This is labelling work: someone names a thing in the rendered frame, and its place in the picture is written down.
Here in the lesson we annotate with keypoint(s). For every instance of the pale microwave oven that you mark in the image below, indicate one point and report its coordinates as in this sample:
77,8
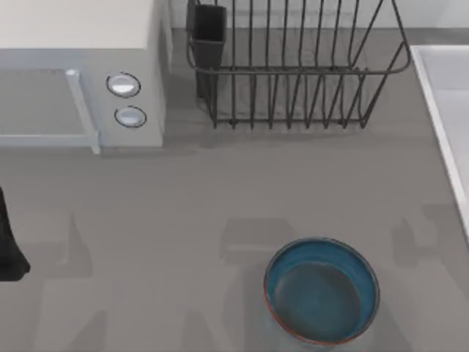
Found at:
150,29

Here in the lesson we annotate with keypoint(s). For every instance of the white sink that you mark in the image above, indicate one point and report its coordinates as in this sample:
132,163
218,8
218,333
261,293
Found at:
445,95

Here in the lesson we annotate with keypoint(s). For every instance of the black cutlery holder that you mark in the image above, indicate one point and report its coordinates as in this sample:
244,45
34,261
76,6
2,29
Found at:
207,36

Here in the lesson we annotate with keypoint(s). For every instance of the blue bowl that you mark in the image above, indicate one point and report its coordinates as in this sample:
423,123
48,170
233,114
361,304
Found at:
322,293

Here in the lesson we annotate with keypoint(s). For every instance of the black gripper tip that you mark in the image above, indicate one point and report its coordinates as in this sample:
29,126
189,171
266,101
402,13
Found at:
9,253

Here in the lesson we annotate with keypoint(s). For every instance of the round silver microwave knob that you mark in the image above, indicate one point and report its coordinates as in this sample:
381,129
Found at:
123,85
130,116

